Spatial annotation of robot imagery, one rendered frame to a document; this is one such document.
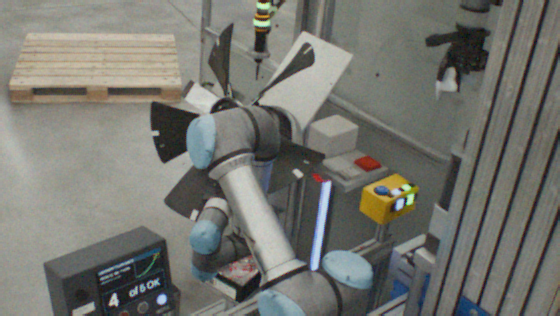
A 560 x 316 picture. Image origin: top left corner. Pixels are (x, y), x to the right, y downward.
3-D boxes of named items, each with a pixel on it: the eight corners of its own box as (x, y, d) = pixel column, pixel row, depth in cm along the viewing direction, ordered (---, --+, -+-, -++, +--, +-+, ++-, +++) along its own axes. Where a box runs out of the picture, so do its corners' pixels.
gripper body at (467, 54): (466, 77, 173) (478, 33, 167) (440, 65, 178) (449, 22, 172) (484, 72, 177) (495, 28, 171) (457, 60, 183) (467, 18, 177)
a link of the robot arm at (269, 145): (271, 89, 169) (247, 234, 196) (235, 97, 163) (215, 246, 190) (300, 112, 161) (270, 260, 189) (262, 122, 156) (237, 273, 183)
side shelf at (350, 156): (325, 136, 292) (325, 130, 291) (387, 174, 268) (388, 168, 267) (283, 151, 279) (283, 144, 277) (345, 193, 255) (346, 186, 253)
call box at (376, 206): (390, 198, 228) (396, 172, 223) (413, 213, 222) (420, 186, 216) (357, 213, 219) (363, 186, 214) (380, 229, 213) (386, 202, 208)
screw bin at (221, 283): (239, 247, 225) (240, 230, 222) (281, 269, 217) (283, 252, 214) (197, 281, 210) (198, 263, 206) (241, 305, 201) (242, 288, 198)
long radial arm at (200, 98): (258, 125, 246) (240, 112, 238) (247, 142, 246) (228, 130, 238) (212, 94, 266) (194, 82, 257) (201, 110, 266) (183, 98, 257)
